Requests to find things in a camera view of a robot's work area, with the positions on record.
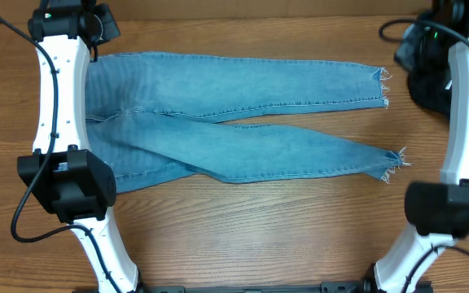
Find cardboard wall panel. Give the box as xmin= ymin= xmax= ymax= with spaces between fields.
xmin=0 ymin=0 xmax=469 ymax=25

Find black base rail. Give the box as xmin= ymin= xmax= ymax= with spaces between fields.
xmin=71 ymin=280 xmax=434 ymax=293

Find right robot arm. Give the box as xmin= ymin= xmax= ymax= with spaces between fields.
xmin=347 ymin=1 xmax=469 ymax=292

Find black garment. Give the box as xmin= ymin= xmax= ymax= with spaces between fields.
xmin=394 ymin=24 xmax=452 ymax=118

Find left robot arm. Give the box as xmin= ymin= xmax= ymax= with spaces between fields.
xmin=17 ymin=1 xmax=145 ymax=292

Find light blue denim jeans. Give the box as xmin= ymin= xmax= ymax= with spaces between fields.
xmin=85 ymin=52 xmax=405 ymax=193

